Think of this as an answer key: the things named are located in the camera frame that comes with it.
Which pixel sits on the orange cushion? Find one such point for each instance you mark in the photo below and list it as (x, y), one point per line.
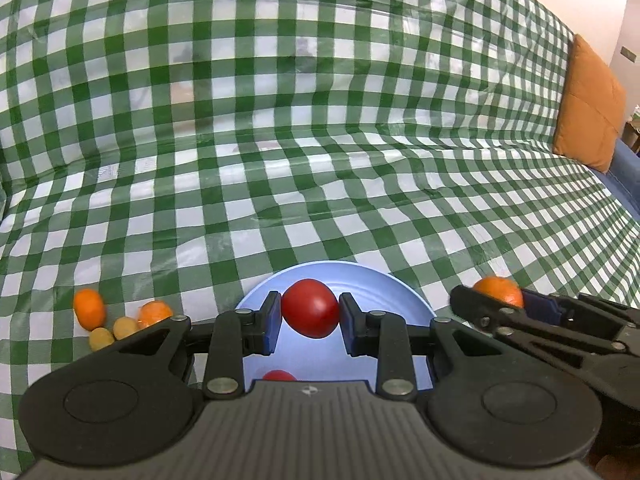
(592, 105)

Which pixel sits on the large red tomato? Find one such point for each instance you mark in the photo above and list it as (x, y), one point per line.
(310, 307)

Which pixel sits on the oval orange tangerine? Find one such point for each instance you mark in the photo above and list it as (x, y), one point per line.
(89, 308)

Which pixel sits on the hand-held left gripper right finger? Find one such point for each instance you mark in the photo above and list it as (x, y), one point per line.
(350, 327)

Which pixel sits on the light blue plate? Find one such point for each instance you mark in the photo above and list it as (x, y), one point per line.
(392, 300)

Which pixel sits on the round orange tangerine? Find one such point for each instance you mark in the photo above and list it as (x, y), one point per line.
(497, 290)

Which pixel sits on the light wooden furniture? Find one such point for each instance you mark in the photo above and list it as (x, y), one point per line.
(633, 132)

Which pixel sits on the wall switch plate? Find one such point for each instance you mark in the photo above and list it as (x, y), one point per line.
(628, 53)

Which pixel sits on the green white checkered tablecloth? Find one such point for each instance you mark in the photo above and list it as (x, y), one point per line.
(320, 150)

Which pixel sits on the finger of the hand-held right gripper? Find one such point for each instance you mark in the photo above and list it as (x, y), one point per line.
(537, 306)
(480, 308)

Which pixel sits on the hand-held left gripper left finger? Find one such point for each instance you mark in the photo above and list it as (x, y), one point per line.
(272, 324)

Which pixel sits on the blue sofa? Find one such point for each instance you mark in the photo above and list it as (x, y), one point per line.
(625, 170)

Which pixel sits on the small yellow kumquat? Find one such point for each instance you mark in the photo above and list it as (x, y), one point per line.
(125, 328)
(101, 339)

